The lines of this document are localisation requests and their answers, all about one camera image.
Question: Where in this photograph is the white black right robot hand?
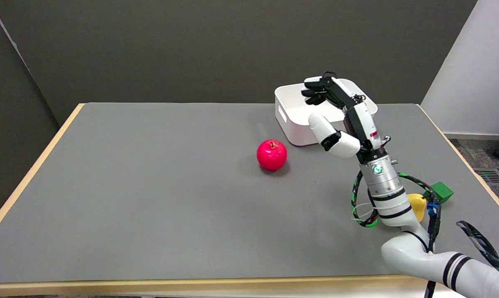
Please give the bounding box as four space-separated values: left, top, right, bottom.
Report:
301 72 391 159

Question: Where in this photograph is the yellow pear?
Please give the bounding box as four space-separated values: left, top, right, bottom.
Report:
407 193 428 222

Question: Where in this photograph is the white plastic bin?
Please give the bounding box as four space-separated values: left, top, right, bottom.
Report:
275 79 378 147

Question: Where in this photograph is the red apple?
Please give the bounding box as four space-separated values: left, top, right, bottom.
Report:
256 139 288 171

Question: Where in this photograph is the green block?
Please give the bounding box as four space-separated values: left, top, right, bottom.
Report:
429 181 454 204

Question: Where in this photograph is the floor vent grille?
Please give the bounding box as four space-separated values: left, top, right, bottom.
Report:
473 168 499 186

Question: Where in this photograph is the grey table mat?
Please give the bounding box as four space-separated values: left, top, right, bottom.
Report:
0 102 499 284

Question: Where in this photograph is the black green braided cable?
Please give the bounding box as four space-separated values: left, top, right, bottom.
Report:
351 170 434 228

